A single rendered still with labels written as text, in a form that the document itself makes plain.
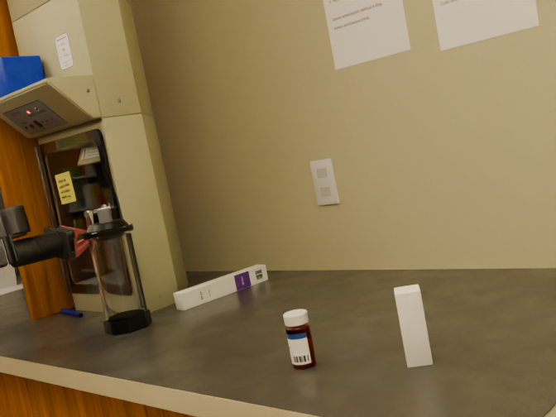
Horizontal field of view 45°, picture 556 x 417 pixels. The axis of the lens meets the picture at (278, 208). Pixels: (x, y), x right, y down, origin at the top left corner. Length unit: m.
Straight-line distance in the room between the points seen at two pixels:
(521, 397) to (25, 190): 1.42
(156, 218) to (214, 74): 0.49
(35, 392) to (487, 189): 1.05
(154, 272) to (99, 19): 0.61
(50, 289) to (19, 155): 0.37
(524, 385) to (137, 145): 1.09
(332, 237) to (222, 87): 0.53
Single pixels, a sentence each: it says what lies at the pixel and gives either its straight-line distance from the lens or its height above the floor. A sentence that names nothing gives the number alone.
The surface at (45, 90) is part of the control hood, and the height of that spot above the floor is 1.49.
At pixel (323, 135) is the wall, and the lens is 1.69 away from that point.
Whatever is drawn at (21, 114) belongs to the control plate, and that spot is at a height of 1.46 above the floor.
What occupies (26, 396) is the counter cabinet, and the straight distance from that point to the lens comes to 1.64.
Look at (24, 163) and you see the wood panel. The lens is 1.93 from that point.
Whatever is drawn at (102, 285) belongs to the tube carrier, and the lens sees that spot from 1.51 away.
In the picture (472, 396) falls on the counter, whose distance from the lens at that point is 0.87.
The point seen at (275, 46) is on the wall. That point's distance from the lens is 1.78.
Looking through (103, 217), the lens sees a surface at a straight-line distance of 1.51.
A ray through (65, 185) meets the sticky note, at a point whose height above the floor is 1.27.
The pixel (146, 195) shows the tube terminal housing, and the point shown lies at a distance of 1.66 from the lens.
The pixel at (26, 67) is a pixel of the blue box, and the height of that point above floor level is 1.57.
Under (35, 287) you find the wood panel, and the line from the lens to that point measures 1.92.
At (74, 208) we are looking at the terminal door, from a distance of 1.77.
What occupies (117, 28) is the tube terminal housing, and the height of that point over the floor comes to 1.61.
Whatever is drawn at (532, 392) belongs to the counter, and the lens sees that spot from 0.86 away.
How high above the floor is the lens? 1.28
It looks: 5 degrees down
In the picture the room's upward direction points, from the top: 11 degrees counter-clockwise
